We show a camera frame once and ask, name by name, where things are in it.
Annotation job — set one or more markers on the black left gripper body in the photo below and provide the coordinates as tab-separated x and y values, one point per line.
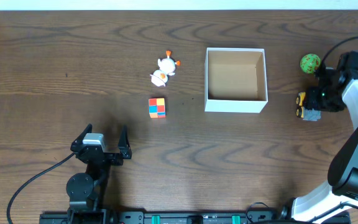
110	157

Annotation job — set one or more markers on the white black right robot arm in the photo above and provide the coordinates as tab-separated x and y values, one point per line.
339	192

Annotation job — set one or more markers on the green ball with red numbers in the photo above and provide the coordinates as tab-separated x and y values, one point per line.
309	63

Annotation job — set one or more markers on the pink white duck toy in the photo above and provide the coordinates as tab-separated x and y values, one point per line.
166	68

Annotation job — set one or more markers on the colourful puzzle cube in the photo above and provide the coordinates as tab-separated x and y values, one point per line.
157	108

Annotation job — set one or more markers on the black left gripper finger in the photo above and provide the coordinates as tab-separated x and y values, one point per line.
80	138
123	143

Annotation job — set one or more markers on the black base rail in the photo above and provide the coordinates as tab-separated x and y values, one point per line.
161	218

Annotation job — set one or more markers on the yellow grey toy truck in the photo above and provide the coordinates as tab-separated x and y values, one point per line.
302	112

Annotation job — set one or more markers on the white cardboard box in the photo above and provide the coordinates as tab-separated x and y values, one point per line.
235	80

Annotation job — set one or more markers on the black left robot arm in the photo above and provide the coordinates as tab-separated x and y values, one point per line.
86	190

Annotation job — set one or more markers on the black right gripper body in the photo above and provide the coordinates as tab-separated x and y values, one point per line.
325	99

